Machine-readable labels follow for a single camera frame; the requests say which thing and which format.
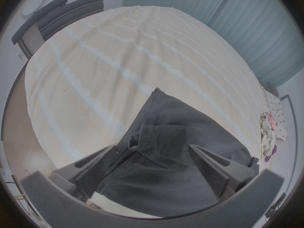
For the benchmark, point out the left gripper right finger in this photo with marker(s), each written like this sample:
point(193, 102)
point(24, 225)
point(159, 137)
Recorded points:
point(209, 172)

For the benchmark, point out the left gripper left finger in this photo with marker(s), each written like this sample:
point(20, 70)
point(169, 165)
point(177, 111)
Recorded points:
point(95, 174)

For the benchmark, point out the black T-shirt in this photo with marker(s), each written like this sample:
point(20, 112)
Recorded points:
point(166, 151)

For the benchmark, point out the bed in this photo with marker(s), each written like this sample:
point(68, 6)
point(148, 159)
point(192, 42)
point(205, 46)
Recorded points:
point(118, 63)

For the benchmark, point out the purple garment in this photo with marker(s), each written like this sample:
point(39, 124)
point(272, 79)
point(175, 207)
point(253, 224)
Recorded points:
point(270, 154)

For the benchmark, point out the white printed garment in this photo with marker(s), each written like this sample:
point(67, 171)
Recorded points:
point(267, 136)

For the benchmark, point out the pink garment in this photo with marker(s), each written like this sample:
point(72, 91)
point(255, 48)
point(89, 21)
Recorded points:
point(272, 121)

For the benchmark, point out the white printed pillow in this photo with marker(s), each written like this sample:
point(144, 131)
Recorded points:
point(279, 113)

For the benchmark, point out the grey bedside table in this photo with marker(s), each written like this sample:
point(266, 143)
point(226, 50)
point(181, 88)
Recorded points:
point(268, 87)

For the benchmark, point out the round white lamp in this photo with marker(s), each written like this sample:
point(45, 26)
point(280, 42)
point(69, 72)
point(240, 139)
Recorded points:
point(33, 3)

